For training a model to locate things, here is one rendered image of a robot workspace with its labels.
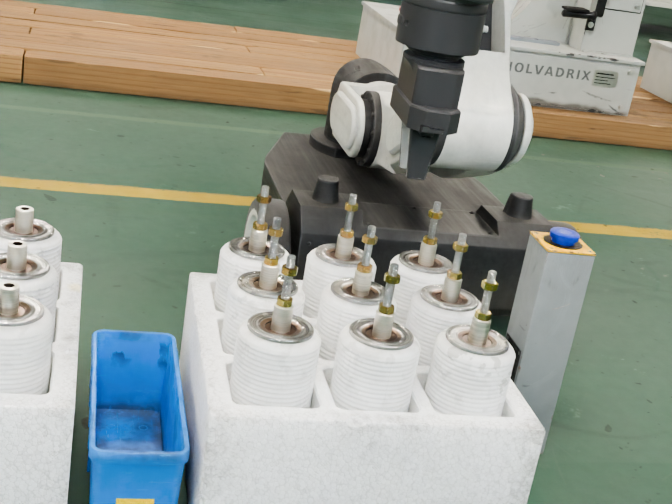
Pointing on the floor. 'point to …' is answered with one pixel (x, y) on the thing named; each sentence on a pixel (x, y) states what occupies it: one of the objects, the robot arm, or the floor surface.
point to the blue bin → (136, 419)
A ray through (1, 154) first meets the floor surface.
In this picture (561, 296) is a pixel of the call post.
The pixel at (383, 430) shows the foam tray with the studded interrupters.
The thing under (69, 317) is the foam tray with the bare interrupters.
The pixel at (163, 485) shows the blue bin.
